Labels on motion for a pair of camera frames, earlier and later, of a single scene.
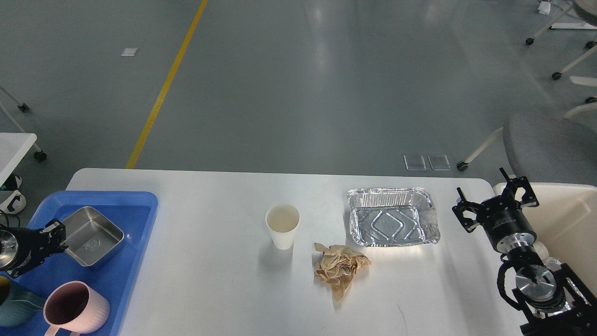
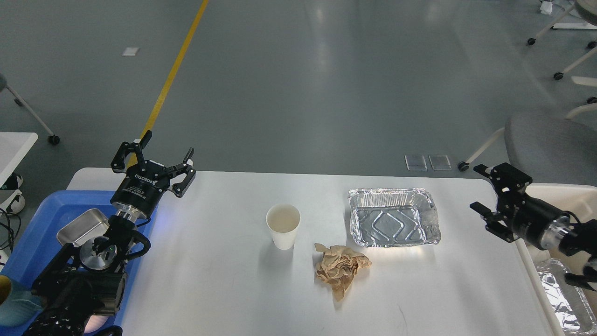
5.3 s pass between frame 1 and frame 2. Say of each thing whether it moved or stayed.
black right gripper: moved
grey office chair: stayed
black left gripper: moved
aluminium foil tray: stayed
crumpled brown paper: stayed
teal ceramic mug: stayed
